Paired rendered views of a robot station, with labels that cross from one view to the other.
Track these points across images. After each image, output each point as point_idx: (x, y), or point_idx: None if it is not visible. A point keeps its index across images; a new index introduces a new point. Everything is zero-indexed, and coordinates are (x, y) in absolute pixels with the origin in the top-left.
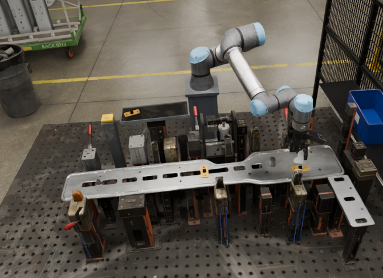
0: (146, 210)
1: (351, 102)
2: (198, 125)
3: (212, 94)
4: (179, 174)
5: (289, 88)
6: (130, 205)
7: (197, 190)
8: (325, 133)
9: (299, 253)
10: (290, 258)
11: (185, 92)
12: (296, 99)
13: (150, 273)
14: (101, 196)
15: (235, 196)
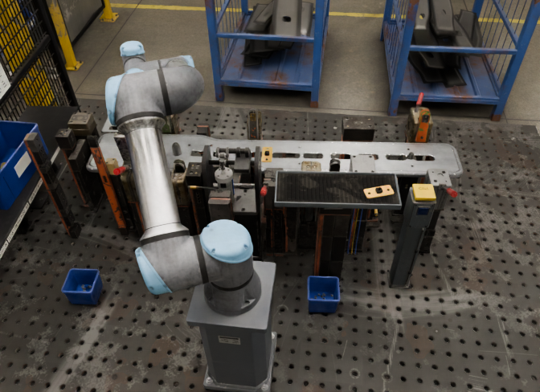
0: (341, 129)
1: (6, 174)
2: (263, 183)
3: None
4: (300, 155)
5: (131, 68)
6: (358, 118)
7: None
8: (18, 316)
9: None
10: (194, 153)
11: (274, 271)
12: (140, 46)
13: (338, 157)
14: (400, 142)
15: None
